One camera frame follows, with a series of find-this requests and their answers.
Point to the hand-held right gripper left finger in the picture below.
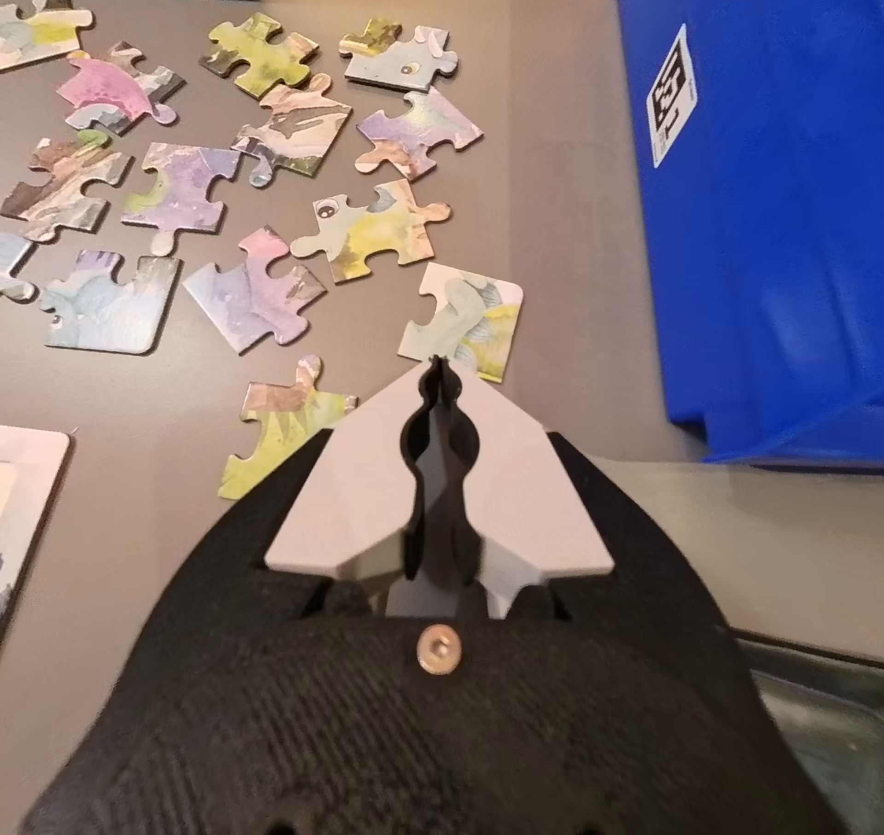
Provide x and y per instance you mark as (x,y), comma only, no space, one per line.
(345,503)

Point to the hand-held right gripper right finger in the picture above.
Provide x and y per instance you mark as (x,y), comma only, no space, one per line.
(539,503)

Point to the pale blue yellow jigsaw piece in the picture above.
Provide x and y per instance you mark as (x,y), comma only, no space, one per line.
(476,317)

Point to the puzzle tray with painted border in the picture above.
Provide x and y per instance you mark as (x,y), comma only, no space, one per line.
(34,476)

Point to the pile of jigsaw pieces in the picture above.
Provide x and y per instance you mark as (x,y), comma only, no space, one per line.
(179,185)

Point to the blue plastic bin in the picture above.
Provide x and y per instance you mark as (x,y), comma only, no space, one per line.
(773,227)

